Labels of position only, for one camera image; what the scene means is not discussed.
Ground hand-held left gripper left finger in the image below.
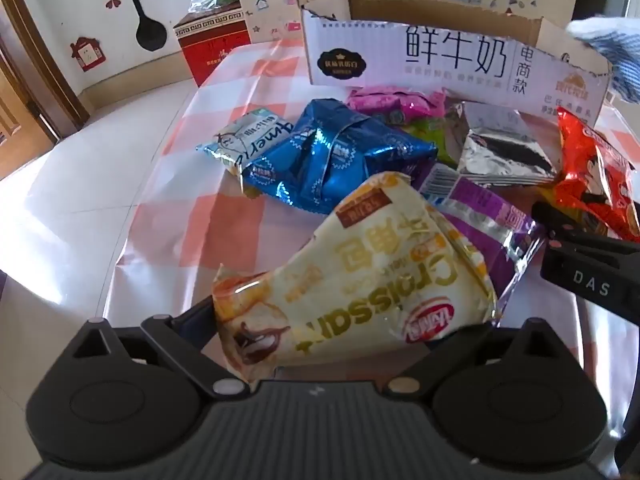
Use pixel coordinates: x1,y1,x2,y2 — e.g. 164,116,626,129
75,296,248,400

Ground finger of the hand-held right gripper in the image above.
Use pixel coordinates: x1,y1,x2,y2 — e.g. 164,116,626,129
531,200,640,256

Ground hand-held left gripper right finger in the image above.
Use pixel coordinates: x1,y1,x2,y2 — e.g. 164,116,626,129
389,318,566,396

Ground red cartoon snack packet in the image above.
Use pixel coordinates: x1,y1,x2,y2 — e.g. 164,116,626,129
537,107,640,243

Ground silver foil snack packet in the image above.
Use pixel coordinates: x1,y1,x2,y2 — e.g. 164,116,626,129
447,101,558,188

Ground yellow white croissant packet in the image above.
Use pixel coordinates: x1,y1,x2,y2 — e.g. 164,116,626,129
212,172,501,386

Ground cardboard box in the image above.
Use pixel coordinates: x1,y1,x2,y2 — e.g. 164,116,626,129
297,0,613,128

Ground blue foil snack packet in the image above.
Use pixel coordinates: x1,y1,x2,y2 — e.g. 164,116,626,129
240,100,438,216

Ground purple snack packet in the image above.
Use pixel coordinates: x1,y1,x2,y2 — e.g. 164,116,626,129
415,162,546,321

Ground orange checked tablecloth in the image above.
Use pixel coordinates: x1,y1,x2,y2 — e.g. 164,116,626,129
107,37,640,411

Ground green snack packet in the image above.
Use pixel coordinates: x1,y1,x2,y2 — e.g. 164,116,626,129
400,110,468,168

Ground white blue patterned cloth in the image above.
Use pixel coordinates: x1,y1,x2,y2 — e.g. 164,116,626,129
566,17,640,106

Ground light blue white snack packet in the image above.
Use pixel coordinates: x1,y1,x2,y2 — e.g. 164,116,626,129
196,109,298,177

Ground pink snack packet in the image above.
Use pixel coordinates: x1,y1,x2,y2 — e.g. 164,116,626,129
347,86,448,126

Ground red gift box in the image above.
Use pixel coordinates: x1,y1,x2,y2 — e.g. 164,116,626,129
172,7,251,88

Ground red house wall sticker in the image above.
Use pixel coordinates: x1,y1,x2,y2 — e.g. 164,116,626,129
70,36,107,72

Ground black vase wall sticker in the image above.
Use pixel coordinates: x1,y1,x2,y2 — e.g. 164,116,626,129
112,0,168,53

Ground wooden door frame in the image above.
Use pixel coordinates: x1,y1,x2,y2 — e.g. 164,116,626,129
0,0,92,141

